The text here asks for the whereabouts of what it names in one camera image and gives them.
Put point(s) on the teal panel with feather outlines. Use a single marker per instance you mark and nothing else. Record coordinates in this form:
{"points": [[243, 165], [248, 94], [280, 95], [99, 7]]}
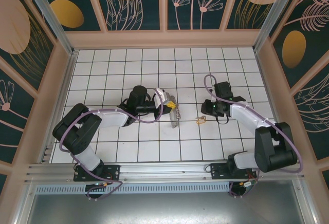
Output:
{"points": [[313, 111]]}

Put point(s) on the teal panel with large disc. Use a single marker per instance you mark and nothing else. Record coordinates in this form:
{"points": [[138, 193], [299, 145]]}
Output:
{"points": [[20, 41]]}

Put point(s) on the grey metal sheet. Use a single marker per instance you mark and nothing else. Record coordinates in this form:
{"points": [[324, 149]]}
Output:
{"points": [[164, 209]]}

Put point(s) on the metal keyring plate with rings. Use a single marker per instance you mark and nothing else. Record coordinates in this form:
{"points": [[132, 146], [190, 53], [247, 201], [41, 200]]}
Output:
{"points": [[174, 117]]}

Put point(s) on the aluminium mounting rail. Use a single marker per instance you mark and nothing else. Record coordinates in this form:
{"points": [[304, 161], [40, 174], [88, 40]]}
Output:
{"points": [[164, 168]]}

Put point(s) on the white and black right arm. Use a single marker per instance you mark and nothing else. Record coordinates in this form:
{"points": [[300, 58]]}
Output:
{"points": [[246, 113]]}

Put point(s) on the aluminium corner post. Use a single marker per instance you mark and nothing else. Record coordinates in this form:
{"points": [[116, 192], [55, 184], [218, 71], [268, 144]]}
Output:
{"points": [[273, 16], [50, 16]]}

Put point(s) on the teal panel with single flower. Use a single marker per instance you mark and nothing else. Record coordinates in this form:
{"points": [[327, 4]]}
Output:
{"points": [[13, 111]]}

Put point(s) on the teal panel, oval and feathers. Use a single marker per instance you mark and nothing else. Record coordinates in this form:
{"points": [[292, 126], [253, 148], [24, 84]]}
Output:
{"points": [[303, 41]]}

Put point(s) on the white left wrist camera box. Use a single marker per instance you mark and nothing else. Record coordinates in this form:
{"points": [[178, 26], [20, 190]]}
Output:
{"points": [[160, 96]]}

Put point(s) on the teal panel with leaf outlines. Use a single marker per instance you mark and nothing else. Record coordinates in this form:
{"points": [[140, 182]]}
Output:
{"points": [[128, 16]]}

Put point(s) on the teal panel with pink disc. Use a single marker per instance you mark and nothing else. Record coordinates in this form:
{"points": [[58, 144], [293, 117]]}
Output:
{"points": [[246, 16]]}

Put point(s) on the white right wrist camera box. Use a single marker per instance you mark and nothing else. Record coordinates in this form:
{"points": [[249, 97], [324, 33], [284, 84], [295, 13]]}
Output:
{"points": [[212, 90]]}

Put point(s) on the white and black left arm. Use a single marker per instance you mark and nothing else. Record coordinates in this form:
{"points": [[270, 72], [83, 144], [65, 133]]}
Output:
{"points": [[113, 117]]}

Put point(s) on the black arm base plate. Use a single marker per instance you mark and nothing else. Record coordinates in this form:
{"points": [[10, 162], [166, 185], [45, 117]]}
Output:
{"points": [[218, 171], [113, 172]]}

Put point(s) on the teal panel with pink flowers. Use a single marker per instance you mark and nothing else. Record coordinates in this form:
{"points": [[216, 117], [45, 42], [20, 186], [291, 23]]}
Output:
{"points": [[195, 16]]}

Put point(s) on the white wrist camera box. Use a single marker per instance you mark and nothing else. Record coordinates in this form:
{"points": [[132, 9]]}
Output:
{"points": [[160, 96], [212, 90]]}

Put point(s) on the aluminium side rail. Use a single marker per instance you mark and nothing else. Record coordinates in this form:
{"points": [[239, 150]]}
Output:
{"points": [[264, 80], [65, 80]]}

